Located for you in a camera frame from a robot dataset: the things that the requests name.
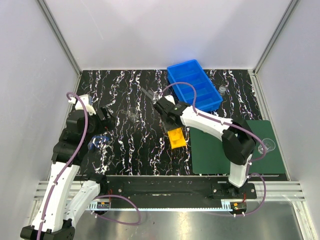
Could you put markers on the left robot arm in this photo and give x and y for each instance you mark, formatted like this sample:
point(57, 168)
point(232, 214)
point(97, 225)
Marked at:
point(57, 218)

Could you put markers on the yellow test tube rack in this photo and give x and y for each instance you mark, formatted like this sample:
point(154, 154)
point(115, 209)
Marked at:
point(176, 138)

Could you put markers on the green mat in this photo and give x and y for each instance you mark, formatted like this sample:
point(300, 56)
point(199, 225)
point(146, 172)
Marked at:
point(208, 156)

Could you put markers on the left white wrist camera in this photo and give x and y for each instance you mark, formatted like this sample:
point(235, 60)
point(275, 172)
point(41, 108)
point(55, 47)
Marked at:
point(87, 102)

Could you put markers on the clear round flask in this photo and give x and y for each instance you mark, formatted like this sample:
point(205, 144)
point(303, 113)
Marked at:
point(132, 114)

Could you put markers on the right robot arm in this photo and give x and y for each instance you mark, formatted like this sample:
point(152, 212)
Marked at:
point(237, 139)

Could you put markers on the small clear vial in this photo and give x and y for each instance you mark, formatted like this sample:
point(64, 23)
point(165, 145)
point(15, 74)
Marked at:
point(222, 90)

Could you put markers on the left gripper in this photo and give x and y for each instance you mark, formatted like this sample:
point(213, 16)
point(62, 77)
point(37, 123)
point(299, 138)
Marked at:
point(104, 116)

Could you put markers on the clear glass beaker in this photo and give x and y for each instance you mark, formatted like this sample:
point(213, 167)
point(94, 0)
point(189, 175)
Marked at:
point(269, 145)

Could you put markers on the aluminium frame rail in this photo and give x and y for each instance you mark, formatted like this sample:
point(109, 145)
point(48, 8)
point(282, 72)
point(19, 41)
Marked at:
point(58, 35)

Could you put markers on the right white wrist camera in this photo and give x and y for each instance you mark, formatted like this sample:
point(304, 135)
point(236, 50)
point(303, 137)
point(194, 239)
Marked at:
point(170, 98)

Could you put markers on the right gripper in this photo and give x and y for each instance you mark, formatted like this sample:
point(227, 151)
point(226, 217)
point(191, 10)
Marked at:
point(167, 126)

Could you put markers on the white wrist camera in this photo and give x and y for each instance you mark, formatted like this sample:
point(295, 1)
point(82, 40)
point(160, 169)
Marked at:
point(87, 102)
point(170, 98)

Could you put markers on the blue plastic compartment bin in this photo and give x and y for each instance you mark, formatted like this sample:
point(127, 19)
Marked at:
point(194, 84)

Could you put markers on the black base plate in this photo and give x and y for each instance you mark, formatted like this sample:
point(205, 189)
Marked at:
point(214, 187)

